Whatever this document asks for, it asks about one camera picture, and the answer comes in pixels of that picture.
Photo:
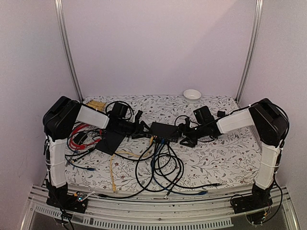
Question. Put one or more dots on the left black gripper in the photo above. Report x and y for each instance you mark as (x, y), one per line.
(135, 136)

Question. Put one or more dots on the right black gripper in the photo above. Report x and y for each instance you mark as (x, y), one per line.
(191, 144)

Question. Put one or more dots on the black TP-Link network switch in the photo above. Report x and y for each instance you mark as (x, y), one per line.
(165, 131)

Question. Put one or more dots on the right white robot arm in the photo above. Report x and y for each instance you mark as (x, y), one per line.
(272, 126)

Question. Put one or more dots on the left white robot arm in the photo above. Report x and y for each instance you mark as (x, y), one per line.
(58, 123)

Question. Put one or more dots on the white bowl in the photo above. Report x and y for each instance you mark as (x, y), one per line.
(192, 95)

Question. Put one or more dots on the aluminium front rail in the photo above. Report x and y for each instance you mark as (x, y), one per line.
(154, 212)

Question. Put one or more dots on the right aluminium frame post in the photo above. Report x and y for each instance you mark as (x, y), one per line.
(251, 49)

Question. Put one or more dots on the aluminium frame post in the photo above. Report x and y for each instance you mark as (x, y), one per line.
(251, 49)
(66, 46)

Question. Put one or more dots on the left aluminium frame post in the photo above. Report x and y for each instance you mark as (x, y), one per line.
(66, 46)

